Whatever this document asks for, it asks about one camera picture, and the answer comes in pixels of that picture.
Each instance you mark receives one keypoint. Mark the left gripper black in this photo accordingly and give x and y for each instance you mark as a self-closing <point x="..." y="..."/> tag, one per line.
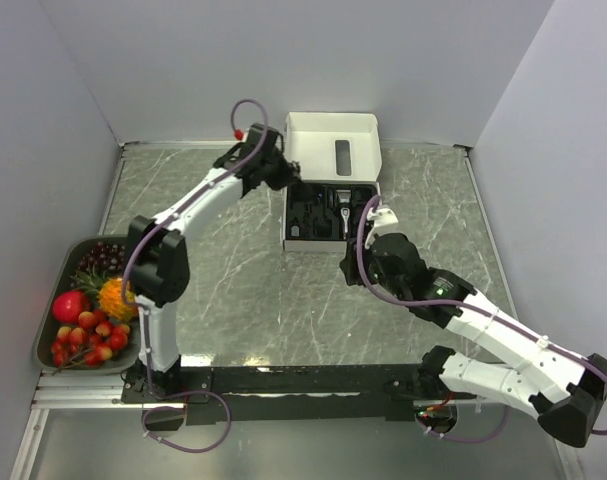
<point x="281" y="181"/>

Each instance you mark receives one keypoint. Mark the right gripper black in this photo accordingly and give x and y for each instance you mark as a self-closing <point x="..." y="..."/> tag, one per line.
<point x="349" y="263"/>

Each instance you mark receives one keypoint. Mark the white cardboard clipper box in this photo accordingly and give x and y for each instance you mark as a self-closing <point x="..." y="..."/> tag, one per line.
<point x="331" y="148"/>

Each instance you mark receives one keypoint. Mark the silver black hair clipper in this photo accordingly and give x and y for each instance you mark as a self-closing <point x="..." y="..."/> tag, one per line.
<point x="344" y="202"/>

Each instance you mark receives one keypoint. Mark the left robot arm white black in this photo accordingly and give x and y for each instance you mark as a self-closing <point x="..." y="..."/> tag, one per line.
<point x="157" y="271"/>

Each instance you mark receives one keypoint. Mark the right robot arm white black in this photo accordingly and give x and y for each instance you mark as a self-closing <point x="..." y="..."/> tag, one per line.
<point x="561" y="389"/>

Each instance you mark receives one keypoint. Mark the black plastic insert tray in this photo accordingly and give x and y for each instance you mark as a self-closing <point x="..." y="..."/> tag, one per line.
<point x="312" y="211"/>

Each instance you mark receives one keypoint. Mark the dark red grape bunch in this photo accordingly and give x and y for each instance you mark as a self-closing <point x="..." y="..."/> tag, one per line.
<point x="103" y="258"/>

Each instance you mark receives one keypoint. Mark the orange pineapple toy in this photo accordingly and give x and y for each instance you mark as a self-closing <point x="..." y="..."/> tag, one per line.
<point x="108" y="293"/>

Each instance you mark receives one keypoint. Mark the grey fruit tray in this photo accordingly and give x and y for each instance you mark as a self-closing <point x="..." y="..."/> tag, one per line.
<point x="49" y="325"/>

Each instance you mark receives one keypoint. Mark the small red orange fruits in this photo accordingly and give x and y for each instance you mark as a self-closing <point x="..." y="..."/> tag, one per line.
<point x="93" y="342"/>

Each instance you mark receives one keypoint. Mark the red apple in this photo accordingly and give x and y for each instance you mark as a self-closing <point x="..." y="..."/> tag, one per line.
<point x="68" y="306"/>

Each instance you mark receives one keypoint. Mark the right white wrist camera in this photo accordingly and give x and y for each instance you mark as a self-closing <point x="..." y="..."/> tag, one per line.
<point x="381" y="221"/>

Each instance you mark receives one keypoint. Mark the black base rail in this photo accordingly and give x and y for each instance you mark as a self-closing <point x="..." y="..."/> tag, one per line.
<point x="388" y="391"/>

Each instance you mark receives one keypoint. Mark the left aluminium extrusion rail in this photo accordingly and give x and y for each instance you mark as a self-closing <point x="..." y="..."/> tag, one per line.
<point x="65" y="391"/>

